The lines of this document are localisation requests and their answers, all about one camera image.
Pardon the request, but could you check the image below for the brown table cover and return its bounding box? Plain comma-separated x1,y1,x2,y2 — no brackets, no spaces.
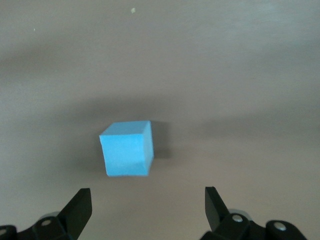
0,0,320,240

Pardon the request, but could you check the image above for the blue foam block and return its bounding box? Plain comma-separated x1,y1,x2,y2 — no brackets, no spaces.
99,120,154,178

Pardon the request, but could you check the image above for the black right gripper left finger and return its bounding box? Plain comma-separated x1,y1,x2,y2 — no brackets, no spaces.
0,187,93,240

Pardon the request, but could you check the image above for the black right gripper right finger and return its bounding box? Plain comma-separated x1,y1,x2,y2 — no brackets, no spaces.
201,186,308,240

